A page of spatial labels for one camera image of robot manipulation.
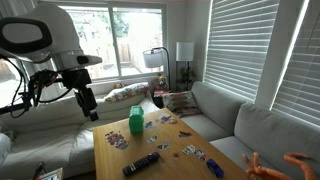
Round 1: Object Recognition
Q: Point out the black remote control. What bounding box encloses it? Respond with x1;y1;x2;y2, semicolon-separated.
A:
122;152;160;176

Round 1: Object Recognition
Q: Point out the wooden coffee table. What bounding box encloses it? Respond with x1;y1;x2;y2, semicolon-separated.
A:
93;109;247;180

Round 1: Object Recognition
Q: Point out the green plastic container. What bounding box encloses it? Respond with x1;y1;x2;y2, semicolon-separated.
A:
129;106;144;133

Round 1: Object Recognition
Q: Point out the grey sectional sofa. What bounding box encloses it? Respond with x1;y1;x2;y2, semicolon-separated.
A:
183;81;320;180

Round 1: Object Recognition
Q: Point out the floral patterned pillow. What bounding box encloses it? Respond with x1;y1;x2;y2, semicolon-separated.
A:
105;82;149;102

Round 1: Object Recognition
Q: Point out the dark sticker card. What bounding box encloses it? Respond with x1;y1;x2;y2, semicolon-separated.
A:
179;131;192;137

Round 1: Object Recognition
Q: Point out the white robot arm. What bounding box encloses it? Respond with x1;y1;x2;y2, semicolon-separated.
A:
0;4;102;121

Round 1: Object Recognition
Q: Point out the small sticker card pair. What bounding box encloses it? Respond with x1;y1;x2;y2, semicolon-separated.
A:
182;145;207;160

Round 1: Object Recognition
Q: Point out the arc floor lamp white shade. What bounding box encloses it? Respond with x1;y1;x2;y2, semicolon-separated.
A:
143;47;170;90

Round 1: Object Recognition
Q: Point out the large colourful sticker card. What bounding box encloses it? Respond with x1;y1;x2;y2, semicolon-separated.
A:
105;131;128;150

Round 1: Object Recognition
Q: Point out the blue toy car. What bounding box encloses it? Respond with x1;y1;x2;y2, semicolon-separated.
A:
206;159;224;178

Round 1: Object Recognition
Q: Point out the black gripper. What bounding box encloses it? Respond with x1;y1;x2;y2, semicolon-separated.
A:
62;69;99;121

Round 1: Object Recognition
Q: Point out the stuffed toy on side table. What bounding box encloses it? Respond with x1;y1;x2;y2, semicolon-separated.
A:
155;76;169;90

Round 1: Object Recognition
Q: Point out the white couch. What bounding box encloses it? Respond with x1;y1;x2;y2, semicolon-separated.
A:
0;90;161;180

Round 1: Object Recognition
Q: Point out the brown patterned cushion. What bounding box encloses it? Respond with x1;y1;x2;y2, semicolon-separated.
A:
162;91;201;118

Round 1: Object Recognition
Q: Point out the standing lamp white shade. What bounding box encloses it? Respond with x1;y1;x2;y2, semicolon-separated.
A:
175;41;195;92

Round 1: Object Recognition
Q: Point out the potted plant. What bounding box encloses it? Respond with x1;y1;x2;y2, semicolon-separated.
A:
177;66;196;91

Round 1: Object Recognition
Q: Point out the top sticker card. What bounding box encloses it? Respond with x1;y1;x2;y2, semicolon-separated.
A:
157;114;177;124

